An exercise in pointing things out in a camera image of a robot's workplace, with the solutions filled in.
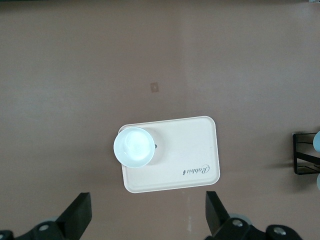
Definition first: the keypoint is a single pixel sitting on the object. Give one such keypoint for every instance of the light blue cup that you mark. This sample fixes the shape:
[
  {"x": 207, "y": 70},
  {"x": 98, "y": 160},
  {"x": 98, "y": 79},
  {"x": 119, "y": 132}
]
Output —
[{"x": 317, "y": 142}]

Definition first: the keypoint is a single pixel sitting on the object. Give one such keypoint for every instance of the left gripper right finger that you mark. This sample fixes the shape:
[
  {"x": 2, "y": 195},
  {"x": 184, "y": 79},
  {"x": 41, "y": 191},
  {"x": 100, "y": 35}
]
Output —
[{"x": 220, "y": 225}]

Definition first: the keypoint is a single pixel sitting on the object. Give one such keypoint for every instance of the white bowl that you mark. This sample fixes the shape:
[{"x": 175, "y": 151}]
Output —
[{"x": 133, "y": 147}]

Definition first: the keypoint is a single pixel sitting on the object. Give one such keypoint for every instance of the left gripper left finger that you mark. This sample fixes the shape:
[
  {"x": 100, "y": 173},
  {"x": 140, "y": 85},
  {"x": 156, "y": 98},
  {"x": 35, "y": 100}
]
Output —
[{"x": 75, "y": 220}]

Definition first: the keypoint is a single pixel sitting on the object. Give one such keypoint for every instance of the pink rabbit print tray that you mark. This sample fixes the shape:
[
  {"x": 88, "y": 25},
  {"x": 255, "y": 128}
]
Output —
[{"x": 187, "y": 150}]

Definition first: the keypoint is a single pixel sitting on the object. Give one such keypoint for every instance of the grey cup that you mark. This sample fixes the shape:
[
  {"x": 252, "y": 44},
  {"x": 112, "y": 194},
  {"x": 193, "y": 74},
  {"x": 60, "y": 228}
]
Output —
[{"x": 318, "y": 185}]

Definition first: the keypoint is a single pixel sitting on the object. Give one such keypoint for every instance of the small brown tape patch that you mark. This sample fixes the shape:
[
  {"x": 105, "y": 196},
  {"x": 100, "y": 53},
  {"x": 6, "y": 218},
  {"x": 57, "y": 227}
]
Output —
[{"x": 155, "y": 87}]

